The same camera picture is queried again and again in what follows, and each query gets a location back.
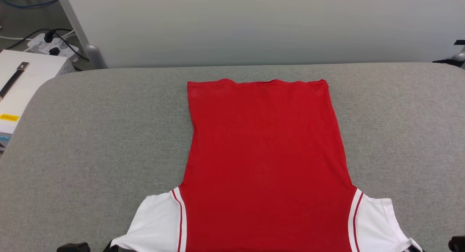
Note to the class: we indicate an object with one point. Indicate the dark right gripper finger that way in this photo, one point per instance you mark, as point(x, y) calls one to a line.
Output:
point(414, 250)

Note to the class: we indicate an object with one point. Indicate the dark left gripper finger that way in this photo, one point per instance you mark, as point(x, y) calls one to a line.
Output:
point(109, 248)

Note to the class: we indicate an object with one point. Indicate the red and white jersey garment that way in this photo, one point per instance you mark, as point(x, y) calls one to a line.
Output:
point(265, 165)

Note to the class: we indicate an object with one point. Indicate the white power supply box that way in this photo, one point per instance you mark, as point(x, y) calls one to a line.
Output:
point(29, 85)

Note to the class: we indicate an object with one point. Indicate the black and grey stand base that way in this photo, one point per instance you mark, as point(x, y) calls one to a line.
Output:
point(448, 62)

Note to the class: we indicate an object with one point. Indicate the white power strip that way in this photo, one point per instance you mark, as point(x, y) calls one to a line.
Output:
point(54, 45)

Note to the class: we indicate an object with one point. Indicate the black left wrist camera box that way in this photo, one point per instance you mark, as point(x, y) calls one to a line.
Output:
point(74, 247)

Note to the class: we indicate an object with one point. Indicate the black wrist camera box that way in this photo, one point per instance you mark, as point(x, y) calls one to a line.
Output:
point(74, 247)
point(458, 244)

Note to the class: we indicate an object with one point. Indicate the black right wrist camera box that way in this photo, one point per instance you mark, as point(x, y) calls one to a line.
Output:
point(458, 244)

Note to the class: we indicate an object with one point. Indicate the grey metal frame leg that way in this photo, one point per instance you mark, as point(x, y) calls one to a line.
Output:
point(92, 56)

